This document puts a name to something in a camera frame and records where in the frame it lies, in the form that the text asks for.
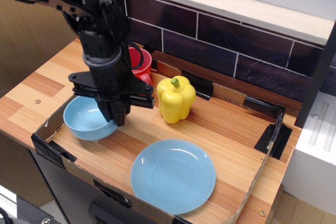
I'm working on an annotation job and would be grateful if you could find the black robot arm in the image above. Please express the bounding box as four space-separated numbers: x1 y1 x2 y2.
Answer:
16 0 155 126

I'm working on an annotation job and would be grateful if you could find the white appliance top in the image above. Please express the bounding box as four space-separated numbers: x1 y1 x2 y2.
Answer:
282 92 335 215

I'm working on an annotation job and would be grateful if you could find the black side post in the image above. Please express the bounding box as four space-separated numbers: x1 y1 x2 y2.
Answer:
295 24 335 128

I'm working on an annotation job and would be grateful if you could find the cardboard fence with black tape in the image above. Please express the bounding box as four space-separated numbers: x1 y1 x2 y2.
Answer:
30 45 293 224

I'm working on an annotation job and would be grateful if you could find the red plastic cup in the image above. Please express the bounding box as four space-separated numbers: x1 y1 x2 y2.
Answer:
129 47 153 85

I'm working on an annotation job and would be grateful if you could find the light blue plate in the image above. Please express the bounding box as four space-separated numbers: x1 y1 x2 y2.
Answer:
131 140 216 215

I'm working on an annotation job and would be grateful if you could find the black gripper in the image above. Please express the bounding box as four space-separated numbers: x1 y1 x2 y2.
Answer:
68 50 155 126

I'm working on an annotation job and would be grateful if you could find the light blue bowl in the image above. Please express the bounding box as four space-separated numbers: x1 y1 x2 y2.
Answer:
63 96 118 141

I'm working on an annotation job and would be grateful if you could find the dark brick backsplash panel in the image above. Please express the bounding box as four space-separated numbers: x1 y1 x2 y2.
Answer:
99 0 336 127

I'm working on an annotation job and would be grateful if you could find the black braided cable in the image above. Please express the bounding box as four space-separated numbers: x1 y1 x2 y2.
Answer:
0 207 13 224

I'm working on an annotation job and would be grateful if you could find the yellow toy bell pepper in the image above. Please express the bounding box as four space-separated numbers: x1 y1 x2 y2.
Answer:
156 76 196 124

